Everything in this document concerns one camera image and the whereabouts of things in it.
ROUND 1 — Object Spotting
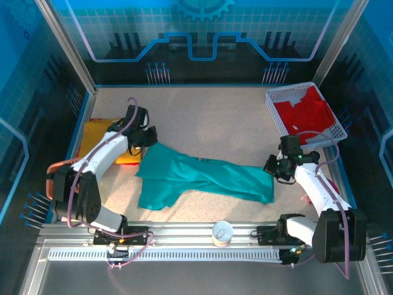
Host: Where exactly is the green t-shirt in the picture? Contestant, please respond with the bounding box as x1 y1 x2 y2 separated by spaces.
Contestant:
134 143 275 211

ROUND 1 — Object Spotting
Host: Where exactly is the yellow t-shirt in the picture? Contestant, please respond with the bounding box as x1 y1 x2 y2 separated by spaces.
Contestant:
82 119 142 165

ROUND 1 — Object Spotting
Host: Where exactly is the white plastic basket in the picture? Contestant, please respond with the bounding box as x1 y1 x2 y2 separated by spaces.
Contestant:
265 81 349 146

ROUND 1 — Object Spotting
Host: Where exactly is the tin can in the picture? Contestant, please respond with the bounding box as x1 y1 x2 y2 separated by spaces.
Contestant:
211 220 234 248

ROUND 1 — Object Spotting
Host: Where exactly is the black connector box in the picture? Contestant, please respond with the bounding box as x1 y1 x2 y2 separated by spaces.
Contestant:
106 245 130 262
279 247 301 267

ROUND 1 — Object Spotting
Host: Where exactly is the orange plastic basket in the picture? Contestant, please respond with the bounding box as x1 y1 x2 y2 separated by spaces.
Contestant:
45 159 81 201

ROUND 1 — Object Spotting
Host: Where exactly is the grey metal panel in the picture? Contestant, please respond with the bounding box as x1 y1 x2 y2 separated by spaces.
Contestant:
38 261 369 295

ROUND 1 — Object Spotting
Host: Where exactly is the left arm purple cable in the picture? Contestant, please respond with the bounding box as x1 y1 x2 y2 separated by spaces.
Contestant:
66 97 154 270

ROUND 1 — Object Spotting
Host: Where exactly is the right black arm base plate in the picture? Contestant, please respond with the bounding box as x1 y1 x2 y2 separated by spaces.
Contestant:
256 225 313 246

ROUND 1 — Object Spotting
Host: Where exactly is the aluminium mounting rail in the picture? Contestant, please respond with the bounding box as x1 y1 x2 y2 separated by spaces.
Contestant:
36 220 369 247

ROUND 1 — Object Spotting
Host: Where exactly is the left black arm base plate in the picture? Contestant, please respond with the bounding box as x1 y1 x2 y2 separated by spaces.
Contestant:
93 225 150 246

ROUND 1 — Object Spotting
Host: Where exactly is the aluminium frame post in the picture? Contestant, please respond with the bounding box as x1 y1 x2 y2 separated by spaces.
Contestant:
33 0 99 96
313 0 371 85

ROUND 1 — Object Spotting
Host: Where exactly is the slotted white cable duct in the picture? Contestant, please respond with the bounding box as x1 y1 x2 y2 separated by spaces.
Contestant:
47 247 283 262

